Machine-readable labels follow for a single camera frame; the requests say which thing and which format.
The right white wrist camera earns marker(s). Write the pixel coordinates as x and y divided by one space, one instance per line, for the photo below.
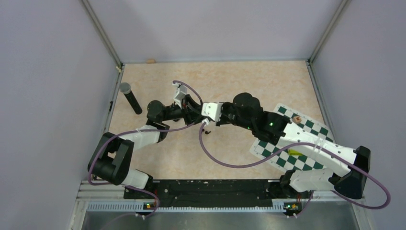
212 111

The small wooden piece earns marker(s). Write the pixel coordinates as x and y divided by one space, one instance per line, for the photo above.
151 61

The green white block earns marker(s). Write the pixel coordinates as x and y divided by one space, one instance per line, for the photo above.
292 152

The green white chessboard mat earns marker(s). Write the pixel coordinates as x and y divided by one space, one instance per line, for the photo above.
283 161

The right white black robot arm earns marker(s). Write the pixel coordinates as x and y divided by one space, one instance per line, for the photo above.
337 174

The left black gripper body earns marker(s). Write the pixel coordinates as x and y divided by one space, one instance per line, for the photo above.
186 111

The wooden letter cube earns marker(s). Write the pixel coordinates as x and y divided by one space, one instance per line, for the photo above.
297 119

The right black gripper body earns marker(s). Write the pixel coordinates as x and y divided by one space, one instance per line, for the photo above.
229 114

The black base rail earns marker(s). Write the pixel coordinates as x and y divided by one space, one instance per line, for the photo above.
217 193

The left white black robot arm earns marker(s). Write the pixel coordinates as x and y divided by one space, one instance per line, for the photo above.
112 157

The black microphone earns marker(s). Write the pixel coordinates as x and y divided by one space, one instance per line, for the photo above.
125 89

